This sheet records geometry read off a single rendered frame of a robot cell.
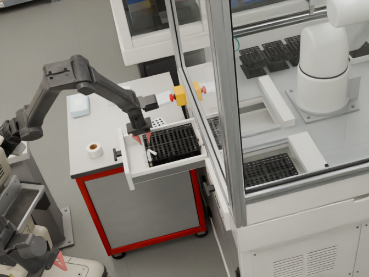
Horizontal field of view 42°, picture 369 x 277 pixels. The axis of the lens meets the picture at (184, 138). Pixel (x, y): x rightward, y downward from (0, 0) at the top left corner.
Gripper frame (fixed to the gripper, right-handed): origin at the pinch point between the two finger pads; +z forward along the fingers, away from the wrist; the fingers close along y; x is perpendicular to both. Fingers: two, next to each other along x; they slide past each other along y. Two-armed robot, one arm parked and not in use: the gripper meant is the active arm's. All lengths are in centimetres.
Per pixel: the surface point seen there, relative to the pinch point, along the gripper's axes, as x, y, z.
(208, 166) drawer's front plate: 19.1, -21.7, 6.1
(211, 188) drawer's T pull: 28.7, -19.9, 8.4
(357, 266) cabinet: 46, -69, 58
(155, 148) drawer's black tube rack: -1.5, -3.2, 6.1
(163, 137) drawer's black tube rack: -6.9, -7.7, 5.9
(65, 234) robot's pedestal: -49, 67, 87
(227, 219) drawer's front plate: 42.3, -21.9, 11.7
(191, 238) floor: -25, -5, 95
